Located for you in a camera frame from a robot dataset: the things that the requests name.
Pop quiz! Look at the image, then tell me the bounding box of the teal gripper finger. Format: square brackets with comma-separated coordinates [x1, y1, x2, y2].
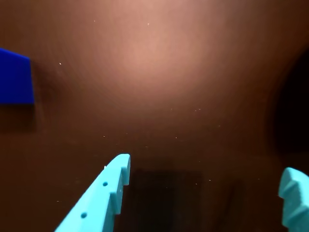
[54, 152, 131, 232]
[278, 167, 309, 232]

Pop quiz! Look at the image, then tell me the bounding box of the blue cube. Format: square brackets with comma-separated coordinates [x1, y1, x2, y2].
[0, 47, 35, 106]

